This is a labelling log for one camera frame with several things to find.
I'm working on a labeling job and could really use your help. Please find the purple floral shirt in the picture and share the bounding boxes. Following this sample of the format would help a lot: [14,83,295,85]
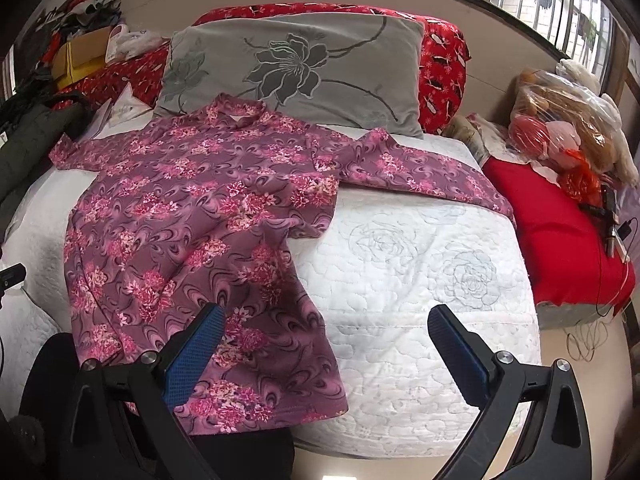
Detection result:
[50,94,512,434]

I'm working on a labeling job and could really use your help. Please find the pile of clothes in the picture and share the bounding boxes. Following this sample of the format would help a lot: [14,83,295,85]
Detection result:
[18,0,122,70]

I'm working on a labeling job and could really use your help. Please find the red folded blanket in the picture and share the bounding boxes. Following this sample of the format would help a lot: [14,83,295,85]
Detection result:
[483,157,636,312]

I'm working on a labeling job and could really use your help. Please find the white quilted mattress cover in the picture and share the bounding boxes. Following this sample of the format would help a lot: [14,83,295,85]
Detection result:
[3,162,539,458]

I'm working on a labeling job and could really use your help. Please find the dark green jacket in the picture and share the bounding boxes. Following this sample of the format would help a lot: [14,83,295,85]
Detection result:
[1,92,93,242]

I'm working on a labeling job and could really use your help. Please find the plastic bag of toys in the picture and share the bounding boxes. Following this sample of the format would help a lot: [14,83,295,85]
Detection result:
[508,60,639,206]

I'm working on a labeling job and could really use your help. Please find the white paper sheets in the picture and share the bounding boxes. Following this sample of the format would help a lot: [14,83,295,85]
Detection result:
[81,82,152,140]

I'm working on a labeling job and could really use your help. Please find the red patterned quilt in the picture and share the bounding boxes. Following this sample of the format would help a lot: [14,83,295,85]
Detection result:
[60,2,471,134]

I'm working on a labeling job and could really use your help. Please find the yellow cardboard box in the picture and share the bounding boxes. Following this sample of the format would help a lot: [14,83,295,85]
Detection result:
[51,27,112,90]

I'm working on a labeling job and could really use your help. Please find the white plastic bag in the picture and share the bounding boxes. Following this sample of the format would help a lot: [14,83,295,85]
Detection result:
[105,23,165,64]

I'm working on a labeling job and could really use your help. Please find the grey flower pillow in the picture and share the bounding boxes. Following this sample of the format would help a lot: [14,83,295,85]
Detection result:
[155,12,424,138]

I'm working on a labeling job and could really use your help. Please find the white thin cable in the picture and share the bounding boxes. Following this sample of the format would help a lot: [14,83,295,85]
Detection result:
[564,238,633,363]

